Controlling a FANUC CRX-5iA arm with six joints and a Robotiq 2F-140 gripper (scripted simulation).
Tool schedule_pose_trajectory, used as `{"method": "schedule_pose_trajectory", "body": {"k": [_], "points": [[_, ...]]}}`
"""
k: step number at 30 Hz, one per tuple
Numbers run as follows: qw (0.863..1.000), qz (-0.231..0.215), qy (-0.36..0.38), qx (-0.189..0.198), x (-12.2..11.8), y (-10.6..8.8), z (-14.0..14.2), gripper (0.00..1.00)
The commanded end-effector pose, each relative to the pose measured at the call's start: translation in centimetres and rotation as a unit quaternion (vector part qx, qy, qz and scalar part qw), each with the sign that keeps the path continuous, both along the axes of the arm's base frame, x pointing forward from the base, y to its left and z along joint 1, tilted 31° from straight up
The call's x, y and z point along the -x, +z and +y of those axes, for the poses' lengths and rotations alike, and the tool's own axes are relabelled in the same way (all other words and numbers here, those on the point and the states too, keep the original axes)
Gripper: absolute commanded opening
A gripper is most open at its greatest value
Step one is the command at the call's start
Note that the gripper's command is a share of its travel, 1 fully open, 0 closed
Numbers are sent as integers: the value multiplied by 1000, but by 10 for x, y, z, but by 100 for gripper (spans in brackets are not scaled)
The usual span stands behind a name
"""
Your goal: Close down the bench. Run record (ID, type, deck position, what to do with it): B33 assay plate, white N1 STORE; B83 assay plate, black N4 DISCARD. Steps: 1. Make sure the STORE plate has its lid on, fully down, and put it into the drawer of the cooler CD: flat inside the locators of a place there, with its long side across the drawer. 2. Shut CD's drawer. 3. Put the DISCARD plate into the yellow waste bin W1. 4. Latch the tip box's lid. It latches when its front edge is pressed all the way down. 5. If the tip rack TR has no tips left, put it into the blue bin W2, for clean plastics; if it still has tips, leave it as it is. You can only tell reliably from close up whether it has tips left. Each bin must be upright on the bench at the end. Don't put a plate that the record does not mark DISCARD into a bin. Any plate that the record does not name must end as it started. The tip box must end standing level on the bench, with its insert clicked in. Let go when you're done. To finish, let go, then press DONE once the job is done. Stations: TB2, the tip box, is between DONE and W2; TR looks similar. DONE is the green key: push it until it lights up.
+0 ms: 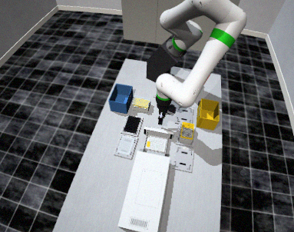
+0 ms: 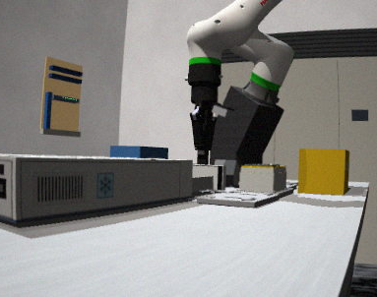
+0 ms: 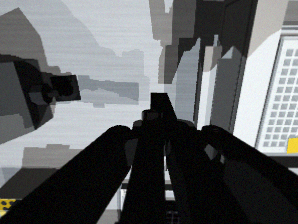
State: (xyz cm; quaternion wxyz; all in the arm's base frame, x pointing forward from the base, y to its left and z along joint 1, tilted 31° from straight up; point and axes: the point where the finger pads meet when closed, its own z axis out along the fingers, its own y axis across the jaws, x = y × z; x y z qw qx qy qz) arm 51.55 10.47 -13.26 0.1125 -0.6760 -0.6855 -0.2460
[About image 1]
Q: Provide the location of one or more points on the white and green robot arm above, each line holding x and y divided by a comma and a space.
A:
230, 21

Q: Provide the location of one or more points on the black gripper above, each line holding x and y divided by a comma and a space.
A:
161, 112

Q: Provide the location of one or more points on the yellow bin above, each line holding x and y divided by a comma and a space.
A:
208, 114

